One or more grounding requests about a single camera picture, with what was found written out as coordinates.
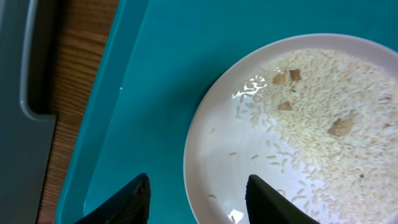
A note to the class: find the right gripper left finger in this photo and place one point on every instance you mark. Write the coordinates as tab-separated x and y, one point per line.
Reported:
129	205

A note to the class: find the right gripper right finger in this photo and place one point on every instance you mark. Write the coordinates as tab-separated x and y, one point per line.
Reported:
266	206

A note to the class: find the large white plate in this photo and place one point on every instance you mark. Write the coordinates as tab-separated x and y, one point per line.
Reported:
224	161

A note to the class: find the rice leftovers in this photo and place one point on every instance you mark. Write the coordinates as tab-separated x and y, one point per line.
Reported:
342	130

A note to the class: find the grey plastic dish rack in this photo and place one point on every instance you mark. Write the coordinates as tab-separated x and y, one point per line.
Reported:
26	134

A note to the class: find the teal serving tray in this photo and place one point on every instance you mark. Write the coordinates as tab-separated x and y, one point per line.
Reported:
159	61

